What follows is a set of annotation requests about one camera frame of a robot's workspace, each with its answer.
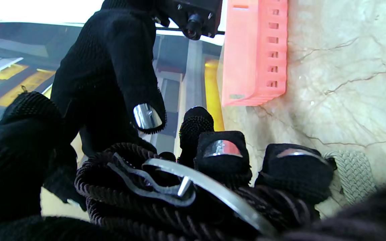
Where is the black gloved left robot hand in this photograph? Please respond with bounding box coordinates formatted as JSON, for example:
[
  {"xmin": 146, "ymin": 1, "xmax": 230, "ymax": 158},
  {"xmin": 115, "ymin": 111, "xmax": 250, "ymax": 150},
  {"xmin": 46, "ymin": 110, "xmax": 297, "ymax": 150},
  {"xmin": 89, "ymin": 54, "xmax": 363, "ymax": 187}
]
[{"xmin": 0, "ymin": 92, "xmax": 386, "ymax": 241}]

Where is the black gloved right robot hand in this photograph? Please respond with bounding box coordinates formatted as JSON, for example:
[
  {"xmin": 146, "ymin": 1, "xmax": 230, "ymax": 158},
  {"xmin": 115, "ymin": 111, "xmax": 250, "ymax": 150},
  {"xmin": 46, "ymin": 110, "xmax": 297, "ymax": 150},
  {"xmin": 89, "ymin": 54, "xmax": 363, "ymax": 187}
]
[{"xmin": 51, "ymin": 0, "xmax": 167, "ymax": 158}]

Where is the dark brown woven belt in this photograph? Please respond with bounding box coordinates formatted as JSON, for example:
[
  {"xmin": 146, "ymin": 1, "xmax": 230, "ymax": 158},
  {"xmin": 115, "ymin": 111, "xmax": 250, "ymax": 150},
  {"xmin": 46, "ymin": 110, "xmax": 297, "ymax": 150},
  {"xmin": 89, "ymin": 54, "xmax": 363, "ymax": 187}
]
[{"xmin": 74, "ymin": 142, "xmax": 321, "ymax": 241}]

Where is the pink plastic storage basket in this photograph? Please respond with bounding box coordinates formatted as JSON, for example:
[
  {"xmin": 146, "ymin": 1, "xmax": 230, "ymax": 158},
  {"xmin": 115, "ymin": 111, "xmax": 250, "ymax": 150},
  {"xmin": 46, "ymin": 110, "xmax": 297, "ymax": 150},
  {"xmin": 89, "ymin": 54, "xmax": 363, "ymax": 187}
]
[{"xmin": 221, "ymin": 0, "xmax": 288, "ymax": 107}]

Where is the beige woven belt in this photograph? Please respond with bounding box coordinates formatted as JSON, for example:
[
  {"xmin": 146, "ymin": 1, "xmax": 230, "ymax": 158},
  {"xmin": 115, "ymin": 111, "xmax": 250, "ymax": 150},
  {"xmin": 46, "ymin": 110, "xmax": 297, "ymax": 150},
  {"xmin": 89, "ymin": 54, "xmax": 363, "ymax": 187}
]
[{"xmin": 323, "ymin": 150, "xmax": 377, "ymax": 207}]

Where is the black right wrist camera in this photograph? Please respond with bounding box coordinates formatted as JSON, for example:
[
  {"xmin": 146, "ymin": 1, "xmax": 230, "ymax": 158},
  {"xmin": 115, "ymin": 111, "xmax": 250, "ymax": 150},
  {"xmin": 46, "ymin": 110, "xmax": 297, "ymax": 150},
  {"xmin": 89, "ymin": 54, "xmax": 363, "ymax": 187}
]
[{"xmin": 156, "ymin": 0, "xmax": 225, "ymax": 41}]

